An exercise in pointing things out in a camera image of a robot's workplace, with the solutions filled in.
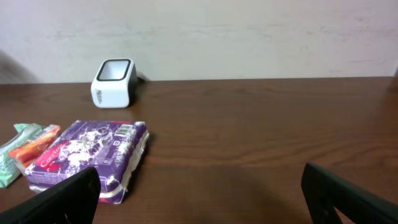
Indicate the white barcode scanner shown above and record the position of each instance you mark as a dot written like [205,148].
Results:
[115,83]

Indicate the mint green snack wrapper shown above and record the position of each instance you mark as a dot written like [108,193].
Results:
[9,171]

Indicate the purple sanitary pad pack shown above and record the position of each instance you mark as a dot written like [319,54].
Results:
[113,148]

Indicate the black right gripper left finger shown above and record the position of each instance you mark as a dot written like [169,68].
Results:
[73,200]

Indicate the orange juice carton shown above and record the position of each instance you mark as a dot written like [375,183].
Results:
[24,155]

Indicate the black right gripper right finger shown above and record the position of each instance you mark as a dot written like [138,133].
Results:
[326,192]

